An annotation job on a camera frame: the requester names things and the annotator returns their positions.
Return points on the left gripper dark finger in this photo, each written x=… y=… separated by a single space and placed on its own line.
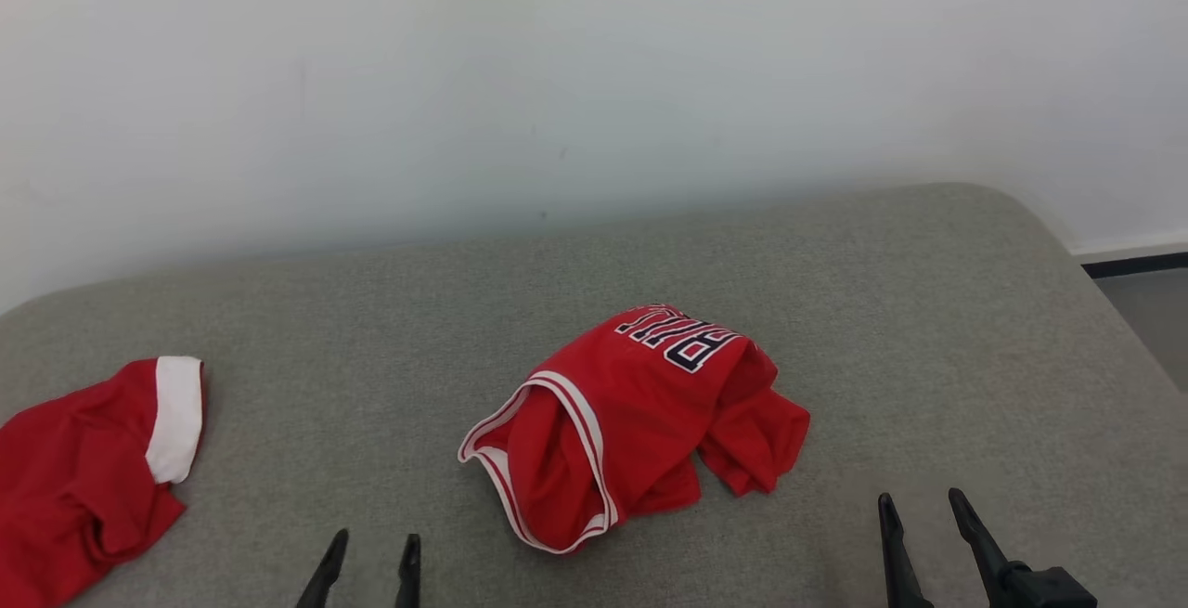
x=409 y=575
x=325 y=575

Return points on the grey fabric sofa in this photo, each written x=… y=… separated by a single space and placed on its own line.
x=371 y=329

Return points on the red basketball jersey with lettering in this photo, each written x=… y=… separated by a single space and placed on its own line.
x=631 y=413

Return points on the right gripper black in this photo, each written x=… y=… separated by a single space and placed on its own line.
x=1044 y=591

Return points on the red shorts with white band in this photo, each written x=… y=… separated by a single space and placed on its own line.
x=65 y=487

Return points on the black skirting strip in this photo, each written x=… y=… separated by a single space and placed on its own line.
x=1137 y=265

